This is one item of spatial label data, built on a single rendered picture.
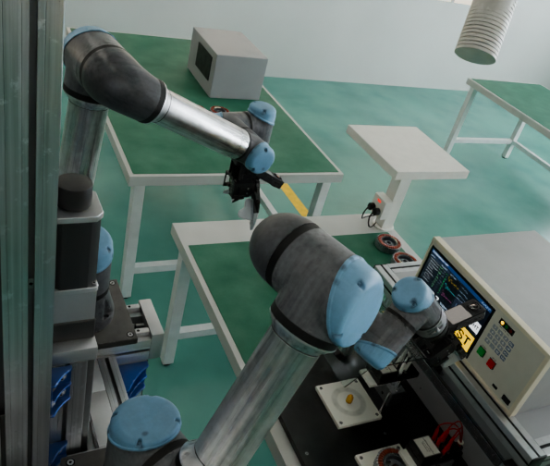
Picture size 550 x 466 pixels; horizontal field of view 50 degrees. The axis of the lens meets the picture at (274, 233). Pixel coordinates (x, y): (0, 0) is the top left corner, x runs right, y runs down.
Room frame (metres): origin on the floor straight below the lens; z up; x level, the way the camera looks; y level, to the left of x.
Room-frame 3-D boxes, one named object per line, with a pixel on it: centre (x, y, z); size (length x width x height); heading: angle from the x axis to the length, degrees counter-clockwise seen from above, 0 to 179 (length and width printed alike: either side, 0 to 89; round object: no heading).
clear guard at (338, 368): (1.26, -0.35, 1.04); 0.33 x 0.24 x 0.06; 123
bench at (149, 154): (3.25, 0.70, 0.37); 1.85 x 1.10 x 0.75; 33
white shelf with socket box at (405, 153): (2.22, -0.41, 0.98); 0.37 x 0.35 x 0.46; 33
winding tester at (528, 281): (1.31, -0.69, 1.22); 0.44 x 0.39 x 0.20; 33
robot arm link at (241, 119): (1.40, 0.18, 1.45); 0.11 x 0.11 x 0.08; 42
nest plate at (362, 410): (1.25, -0.35, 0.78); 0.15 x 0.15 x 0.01; 33
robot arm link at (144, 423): (0.63, 0.12, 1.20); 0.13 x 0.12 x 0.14; 52
